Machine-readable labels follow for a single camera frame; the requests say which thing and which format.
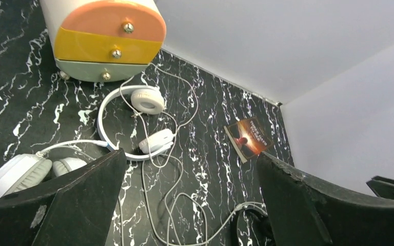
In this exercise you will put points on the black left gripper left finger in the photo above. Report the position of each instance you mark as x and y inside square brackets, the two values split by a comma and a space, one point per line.
[73, 209]

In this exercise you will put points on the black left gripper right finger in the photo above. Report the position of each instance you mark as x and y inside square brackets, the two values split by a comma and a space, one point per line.
[306, 210]

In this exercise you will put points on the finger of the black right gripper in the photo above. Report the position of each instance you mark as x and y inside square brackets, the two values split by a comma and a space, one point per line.
[382, 187]

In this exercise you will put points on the large white over-ear headphones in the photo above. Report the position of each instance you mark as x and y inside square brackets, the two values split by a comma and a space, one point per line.
[24, 171]

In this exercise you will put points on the small white on-ear headphones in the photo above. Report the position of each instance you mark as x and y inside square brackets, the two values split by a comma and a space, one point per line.
[157, 147]

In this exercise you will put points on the orange brown paperback book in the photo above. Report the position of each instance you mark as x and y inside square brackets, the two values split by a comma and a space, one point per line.
[248, 138]

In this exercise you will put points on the pastel mini drawer cabinet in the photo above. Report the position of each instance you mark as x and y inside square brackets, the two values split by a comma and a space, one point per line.
[98, 41]

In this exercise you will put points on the black wired headphones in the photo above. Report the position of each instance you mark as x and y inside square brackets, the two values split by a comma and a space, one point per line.
[257, 220]

